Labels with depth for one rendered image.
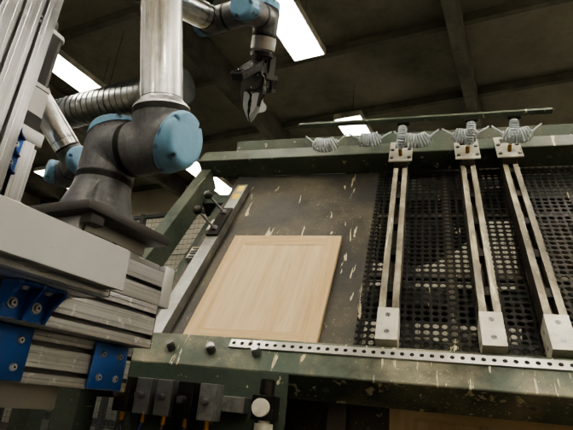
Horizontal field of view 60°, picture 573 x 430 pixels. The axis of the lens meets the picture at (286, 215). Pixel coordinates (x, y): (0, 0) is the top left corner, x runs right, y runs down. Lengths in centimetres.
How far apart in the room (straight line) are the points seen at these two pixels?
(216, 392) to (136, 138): 69
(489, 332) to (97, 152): 107
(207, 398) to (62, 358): 47
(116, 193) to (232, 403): 65
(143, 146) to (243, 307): 82
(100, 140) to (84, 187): 11
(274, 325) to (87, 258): 88
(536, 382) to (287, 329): 69
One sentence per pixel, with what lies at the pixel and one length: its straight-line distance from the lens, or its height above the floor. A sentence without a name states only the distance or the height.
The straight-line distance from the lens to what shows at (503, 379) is 138.
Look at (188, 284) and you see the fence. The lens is 180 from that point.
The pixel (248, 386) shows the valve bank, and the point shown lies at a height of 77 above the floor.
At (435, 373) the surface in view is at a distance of 137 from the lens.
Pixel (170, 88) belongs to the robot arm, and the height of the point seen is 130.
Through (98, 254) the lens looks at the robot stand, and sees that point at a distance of 83.
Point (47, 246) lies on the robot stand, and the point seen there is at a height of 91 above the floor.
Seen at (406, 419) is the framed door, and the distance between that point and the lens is 159.
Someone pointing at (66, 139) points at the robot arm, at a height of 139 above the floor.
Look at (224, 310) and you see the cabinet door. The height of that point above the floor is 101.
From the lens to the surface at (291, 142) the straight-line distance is 293.
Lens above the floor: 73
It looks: 21 degrees up
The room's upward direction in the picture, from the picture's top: 6 degrees clockwise
